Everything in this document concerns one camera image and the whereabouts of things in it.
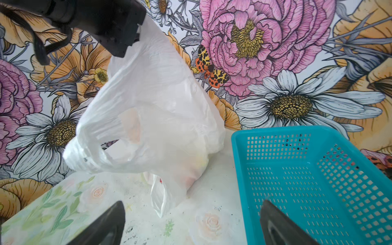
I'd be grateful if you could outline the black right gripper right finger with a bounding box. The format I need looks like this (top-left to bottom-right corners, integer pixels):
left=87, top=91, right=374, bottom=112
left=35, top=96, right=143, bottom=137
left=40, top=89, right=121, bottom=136
left=260, top=200, right=319, bottom=245

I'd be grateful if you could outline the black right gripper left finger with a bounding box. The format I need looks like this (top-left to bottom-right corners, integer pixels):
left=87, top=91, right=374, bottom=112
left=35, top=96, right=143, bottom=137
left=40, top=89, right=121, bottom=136
left=68, top=201, right=126, bottom=245

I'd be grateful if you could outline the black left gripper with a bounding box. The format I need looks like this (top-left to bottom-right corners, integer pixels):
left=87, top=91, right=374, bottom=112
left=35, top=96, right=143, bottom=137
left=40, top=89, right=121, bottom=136
left=1, top=0, right=147, bottom=58

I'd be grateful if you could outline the teal plastic mesh basket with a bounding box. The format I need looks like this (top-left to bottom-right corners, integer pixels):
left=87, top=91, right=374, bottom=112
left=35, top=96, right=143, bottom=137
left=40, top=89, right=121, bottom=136
left=231, top=126, right=392, bottom=245

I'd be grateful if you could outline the white translucent plastic bag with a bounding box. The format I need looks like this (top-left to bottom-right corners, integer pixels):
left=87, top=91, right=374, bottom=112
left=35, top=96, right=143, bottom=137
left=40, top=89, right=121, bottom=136
left=63, top=16, right=225, bottom=217

